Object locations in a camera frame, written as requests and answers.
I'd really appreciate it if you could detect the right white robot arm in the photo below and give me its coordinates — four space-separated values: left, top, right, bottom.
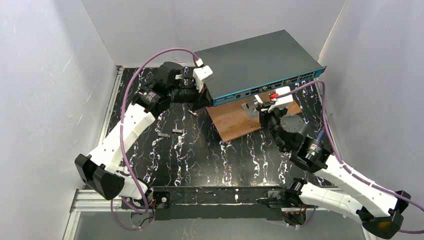
259 107 411 240

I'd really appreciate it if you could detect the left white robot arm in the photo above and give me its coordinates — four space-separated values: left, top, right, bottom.
74 60 214 202

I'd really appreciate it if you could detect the silver SFP module far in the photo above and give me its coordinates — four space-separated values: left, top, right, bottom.
188 109 199 117

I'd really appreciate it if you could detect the wooden base board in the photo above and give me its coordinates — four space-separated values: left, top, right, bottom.
205 92 303 143

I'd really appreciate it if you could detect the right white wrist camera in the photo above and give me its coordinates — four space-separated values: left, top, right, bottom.
254 86 294 113

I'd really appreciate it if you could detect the metal switch stand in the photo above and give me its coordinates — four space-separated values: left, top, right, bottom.
241 102 260 119

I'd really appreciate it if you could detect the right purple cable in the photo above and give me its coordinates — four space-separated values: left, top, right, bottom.
276 80 424 234

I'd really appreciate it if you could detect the purple cable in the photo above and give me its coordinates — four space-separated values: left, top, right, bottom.
276 80 424 234
109 47 200 232

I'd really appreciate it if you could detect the grey teal network switch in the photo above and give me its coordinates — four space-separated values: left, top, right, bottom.
196 30 326 107

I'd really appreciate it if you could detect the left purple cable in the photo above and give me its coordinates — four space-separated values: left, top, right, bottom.
109 47 200 232

